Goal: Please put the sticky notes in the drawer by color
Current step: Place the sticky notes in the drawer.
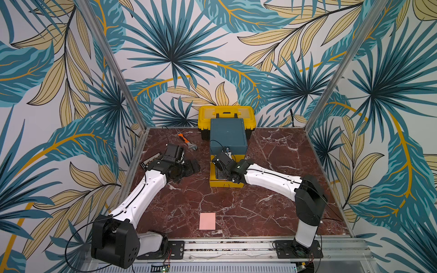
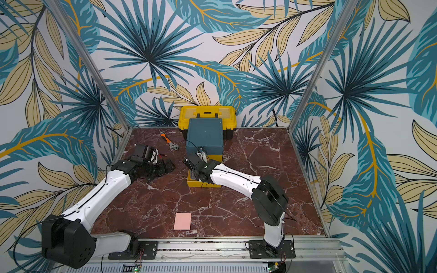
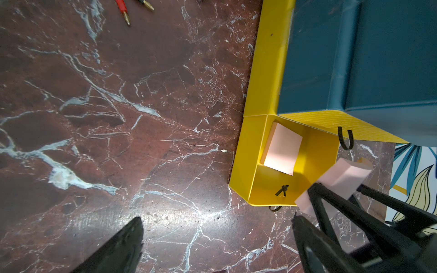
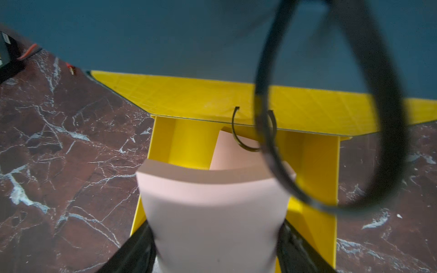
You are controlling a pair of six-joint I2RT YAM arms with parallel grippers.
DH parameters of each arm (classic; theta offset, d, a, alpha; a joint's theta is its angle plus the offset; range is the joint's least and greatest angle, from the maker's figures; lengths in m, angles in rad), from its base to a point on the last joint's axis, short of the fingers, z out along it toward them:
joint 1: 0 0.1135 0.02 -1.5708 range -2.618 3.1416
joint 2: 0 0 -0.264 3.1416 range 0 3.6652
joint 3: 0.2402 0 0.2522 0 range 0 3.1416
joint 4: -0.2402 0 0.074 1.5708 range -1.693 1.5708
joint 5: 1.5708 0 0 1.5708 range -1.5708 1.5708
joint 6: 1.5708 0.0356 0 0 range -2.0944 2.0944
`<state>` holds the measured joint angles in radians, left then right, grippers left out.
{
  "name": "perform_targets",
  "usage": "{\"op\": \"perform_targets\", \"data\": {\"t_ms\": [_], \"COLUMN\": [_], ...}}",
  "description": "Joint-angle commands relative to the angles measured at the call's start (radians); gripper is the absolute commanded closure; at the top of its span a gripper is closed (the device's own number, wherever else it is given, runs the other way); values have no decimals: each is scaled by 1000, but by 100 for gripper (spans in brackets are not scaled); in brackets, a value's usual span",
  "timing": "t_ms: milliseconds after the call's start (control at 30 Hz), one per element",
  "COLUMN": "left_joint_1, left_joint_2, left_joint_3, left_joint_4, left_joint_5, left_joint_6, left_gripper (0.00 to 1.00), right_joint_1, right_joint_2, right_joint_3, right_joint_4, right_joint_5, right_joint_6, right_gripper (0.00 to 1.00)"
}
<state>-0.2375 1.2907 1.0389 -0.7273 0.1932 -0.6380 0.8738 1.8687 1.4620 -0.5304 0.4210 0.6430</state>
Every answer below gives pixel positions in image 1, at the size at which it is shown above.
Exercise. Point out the pink sticky note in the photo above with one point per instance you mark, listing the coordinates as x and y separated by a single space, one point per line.
207 221

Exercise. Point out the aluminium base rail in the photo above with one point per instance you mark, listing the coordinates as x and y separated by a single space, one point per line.
341 254

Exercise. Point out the teal yellow drawer cabinet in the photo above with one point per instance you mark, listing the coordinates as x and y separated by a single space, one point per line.
227 135

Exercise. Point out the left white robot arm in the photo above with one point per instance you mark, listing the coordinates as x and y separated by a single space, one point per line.
114 237

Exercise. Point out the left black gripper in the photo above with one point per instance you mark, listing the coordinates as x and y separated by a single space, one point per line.
190 170

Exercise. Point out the yellow black toolbox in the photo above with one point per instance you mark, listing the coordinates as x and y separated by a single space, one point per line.
208 113

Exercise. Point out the black charger board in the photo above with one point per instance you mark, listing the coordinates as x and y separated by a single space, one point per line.
148 160

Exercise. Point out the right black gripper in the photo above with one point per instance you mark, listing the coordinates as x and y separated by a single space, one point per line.
222 165

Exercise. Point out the orange adjustable wrench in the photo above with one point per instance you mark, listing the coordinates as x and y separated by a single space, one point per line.
189 144

